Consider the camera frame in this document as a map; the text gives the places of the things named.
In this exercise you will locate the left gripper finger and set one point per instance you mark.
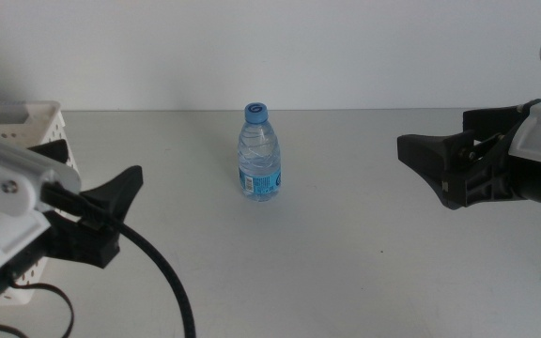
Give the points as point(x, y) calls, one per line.
point(115, 192)
point(50, 151)

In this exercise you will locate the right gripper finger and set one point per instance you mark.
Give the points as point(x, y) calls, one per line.
point(491, 119)
point(430, 150)

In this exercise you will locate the small water bottle blue cap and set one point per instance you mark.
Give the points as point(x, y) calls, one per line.
point(258, 155)

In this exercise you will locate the white perforated plastic basket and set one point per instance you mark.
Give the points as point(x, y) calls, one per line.
point(40, 112)

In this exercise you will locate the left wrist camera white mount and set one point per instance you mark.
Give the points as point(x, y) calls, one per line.
point(7, 188)

